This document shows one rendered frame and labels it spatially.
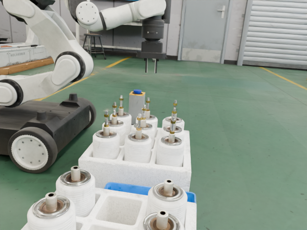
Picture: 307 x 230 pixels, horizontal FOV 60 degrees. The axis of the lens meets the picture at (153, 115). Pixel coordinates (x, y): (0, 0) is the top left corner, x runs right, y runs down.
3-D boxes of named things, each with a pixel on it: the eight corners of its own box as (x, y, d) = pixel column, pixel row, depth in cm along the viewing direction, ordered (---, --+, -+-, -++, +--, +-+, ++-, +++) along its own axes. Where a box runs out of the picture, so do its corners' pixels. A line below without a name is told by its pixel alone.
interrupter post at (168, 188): (162, 195, 64) (163, 183, 63) (163, 189, 66) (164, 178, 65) (172, 196, 63) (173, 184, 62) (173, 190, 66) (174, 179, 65)
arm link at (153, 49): (135, 58, 105) (136, 26, 102) (137, 55, 115) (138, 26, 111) (166, 60, 105) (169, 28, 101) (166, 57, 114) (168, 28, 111)
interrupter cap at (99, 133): (107, 129, 101) (107, 128, 101) (121, 135, 97) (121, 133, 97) (91, 134, 96) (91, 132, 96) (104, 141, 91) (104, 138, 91)
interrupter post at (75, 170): (69, 180, 67) (68, 169, 66) (73, 176, 69) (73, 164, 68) (78, 182, 66) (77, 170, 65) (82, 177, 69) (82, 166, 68)
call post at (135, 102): (126, 152, 139) (129, 94, 130) (129, 147, 146) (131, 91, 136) (140, 154, 139) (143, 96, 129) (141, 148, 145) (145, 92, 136)
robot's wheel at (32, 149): (9, 171, 115) (4, 128, 109) (16, 165, 120) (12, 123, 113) (53, 176, 113) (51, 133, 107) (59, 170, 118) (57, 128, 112)
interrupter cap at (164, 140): (156, 141, 94) (156, 139, 93) (168, 136, 99) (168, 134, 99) (174, 148, 89) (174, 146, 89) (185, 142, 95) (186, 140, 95)
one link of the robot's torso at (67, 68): (-17, 86, 125) (69, 47, 115) (9, 79, 144) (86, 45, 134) (0, 116, 129) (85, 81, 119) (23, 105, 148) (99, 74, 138)
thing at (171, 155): (149, 185, 99) (152, 140, 93) (164, 175, 106) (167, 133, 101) (170, 196, 93) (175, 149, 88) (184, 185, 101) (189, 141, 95)
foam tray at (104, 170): (79, 203, 97) (77, 159, 92) (108, 155, 134) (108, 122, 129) (185, 216, 94) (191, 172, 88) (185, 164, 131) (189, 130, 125)
